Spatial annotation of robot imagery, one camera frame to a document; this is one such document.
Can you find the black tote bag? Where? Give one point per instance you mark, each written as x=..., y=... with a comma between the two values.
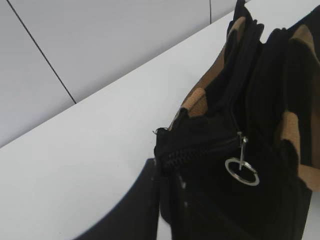
x=241, y=158

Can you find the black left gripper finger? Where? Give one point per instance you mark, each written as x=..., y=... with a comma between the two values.
x=136, y=215

